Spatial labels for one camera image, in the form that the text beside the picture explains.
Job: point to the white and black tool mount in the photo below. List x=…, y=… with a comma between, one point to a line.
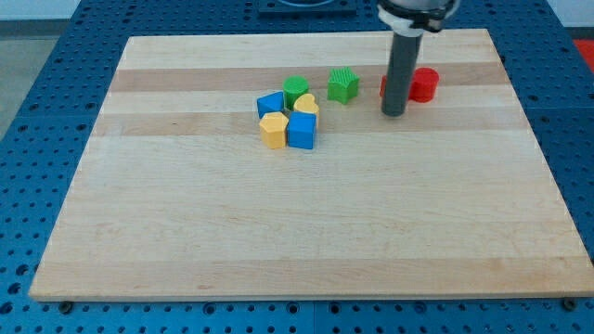
x=414, y=17

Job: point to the green star block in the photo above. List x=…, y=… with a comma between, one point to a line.
x=342, y=85

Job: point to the yellow pentagon block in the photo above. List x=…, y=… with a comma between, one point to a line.
x=273, y=129

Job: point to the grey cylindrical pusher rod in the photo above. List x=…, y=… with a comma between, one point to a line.
x=399, y=74

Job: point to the blue cube block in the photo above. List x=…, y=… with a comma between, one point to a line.
x=301, y=130

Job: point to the red block behind rod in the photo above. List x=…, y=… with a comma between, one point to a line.
x=383, y=85

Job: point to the blue triangle block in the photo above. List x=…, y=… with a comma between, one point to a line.
x=273, y=102

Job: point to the yellow heart block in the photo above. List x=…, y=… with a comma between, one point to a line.
x=306, y=103

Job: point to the red cylinder block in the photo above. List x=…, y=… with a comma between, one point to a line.
x=423, y=85

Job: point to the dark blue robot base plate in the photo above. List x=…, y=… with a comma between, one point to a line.
x=304, y=7

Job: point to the green cylinder block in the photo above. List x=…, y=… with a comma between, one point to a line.
x=294, y=87

